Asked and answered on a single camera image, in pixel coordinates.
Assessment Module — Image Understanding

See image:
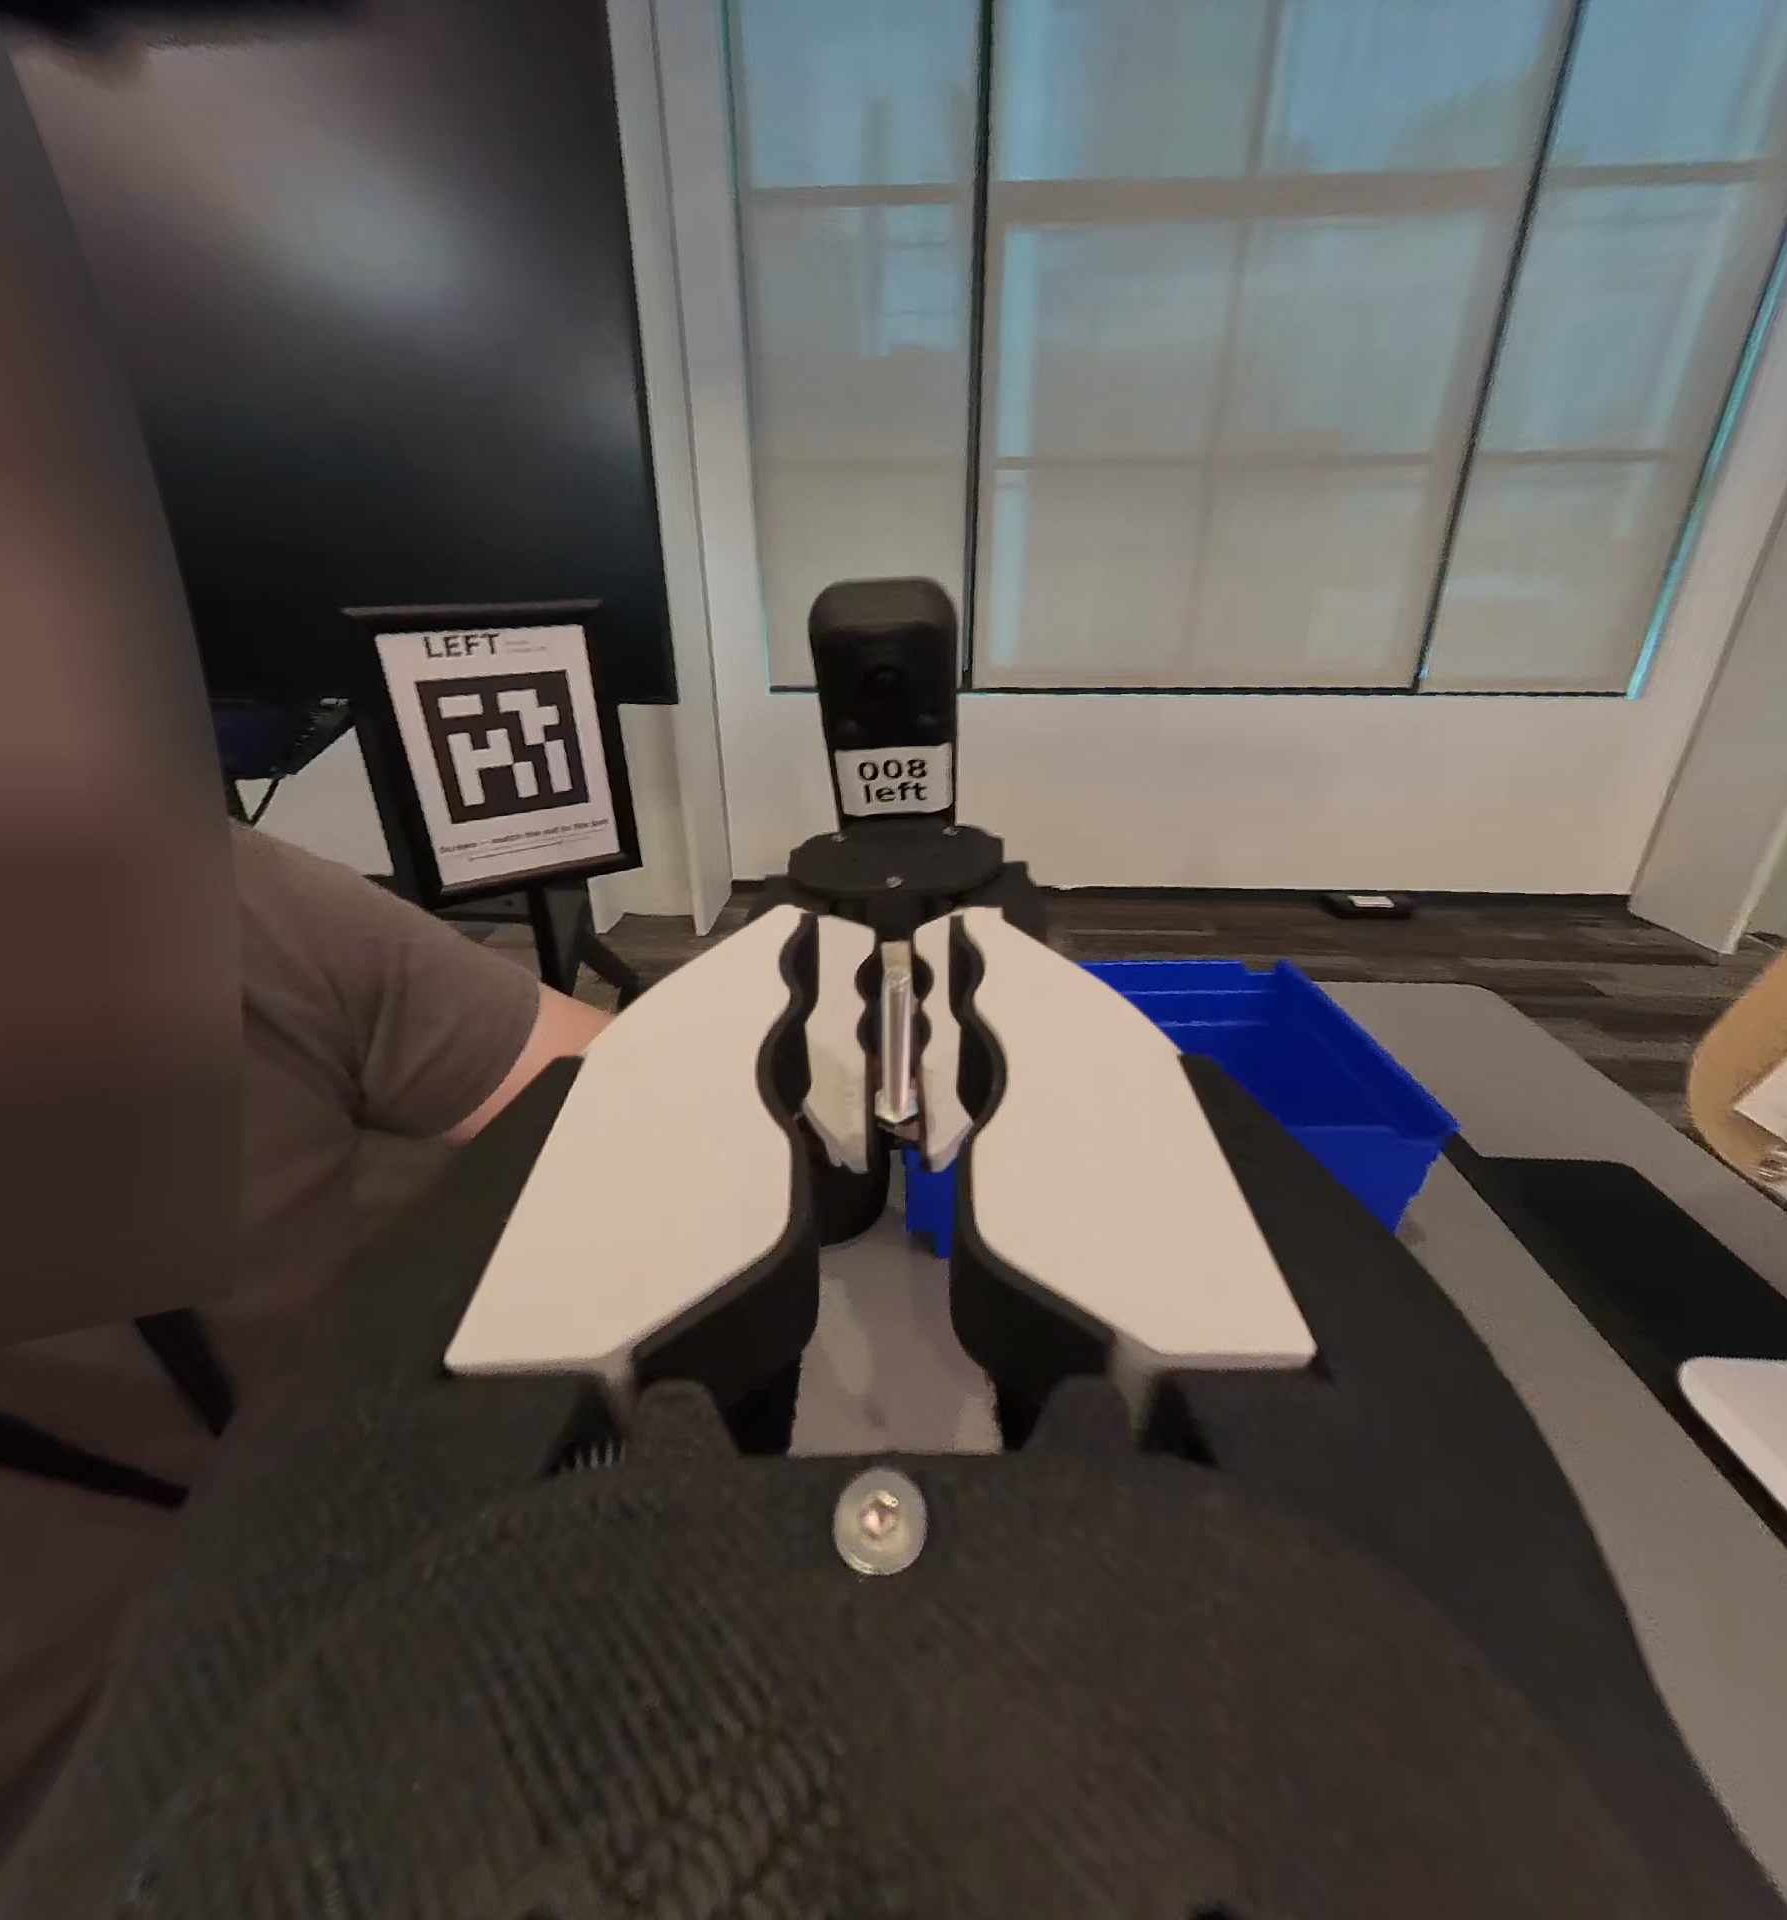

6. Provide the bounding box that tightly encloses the white flat board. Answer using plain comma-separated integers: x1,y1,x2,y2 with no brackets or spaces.
1678,1357,1787,1587

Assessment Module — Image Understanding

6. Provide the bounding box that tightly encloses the person's left forearm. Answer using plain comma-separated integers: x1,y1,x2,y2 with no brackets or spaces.
533,983,621,1063

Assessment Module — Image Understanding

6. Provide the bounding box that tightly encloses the large grid window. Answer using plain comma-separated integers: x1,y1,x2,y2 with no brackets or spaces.
727,0,1787,702

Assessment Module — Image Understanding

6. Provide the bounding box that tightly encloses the blue plastic bin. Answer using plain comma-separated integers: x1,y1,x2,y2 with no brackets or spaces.
899,961,1461,1256

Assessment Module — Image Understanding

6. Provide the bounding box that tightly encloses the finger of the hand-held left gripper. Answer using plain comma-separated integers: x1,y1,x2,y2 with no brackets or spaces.
907,921,987,1176
807,919,885,1176

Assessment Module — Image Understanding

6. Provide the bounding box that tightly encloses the wooden clipboard with instruction sheet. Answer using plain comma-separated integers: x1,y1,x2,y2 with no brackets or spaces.
1686,884,1787,1252

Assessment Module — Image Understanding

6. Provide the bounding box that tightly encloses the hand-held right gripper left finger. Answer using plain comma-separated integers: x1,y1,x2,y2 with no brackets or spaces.
443,904,823,1382

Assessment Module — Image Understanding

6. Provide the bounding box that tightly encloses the large black monitor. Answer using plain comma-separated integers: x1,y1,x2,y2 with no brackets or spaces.
0,0,681,708

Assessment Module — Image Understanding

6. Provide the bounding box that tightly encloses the framed marker sign on stand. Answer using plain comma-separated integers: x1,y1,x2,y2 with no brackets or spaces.
341,600,643,1010

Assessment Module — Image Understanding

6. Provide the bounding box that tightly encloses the silver threaded bolt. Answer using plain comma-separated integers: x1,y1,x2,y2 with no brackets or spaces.
875,945,927,1137

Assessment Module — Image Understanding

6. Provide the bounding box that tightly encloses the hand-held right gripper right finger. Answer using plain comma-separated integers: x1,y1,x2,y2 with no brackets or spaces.
945,906,1317,1375

